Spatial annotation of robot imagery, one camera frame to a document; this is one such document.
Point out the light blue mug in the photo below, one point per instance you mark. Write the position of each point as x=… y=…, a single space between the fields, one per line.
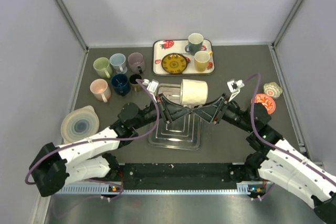
x=118 y=62

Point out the dark blue mug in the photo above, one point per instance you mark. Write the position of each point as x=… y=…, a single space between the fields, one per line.
x=121 y=84

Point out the purple mug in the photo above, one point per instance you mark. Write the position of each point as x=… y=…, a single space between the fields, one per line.
x=136 y=62

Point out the cream white mug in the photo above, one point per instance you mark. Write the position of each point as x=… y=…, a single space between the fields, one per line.
x=193 y=92

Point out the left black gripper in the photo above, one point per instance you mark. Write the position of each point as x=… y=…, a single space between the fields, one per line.
x=171 y=111

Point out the steel metal tray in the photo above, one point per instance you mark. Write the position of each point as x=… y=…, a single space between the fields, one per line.
x=184 y=133

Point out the green patterned small bowl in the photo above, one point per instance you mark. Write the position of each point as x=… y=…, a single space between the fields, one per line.
x=273 y=90

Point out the small brown mug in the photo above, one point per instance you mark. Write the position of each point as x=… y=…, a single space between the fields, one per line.
x=132 y=79

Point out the light green mug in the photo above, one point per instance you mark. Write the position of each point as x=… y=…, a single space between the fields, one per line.
x=103 y=68

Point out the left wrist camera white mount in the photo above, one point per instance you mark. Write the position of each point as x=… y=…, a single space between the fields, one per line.
x=151 y=86

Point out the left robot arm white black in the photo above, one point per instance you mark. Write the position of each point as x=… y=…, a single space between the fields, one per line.
x=57 y=166

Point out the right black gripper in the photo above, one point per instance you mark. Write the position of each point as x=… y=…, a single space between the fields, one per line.
x=217 y=109

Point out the pink mug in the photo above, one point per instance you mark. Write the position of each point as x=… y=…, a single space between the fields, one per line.
x=100 y=89

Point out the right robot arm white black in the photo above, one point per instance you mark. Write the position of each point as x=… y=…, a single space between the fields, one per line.
x=275 y=159

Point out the orange patterned small bowl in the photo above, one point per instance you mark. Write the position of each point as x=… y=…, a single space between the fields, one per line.
x=267 y=101

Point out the yellow patterned plate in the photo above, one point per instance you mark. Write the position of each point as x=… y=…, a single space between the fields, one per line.
x=174 y=63

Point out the yellow mug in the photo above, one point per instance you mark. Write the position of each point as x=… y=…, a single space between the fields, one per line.
x=201 y=60

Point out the dark grey mug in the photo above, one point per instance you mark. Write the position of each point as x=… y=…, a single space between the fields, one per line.
x=195 y=42

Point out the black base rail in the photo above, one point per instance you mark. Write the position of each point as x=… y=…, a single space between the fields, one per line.
x=188 y=176

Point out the beige wavy plate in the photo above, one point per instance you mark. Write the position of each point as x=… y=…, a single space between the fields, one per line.
x=79 y=124

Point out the strawberry pattern white tray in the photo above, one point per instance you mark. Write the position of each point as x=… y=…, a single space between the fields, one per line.
x=161 y=48

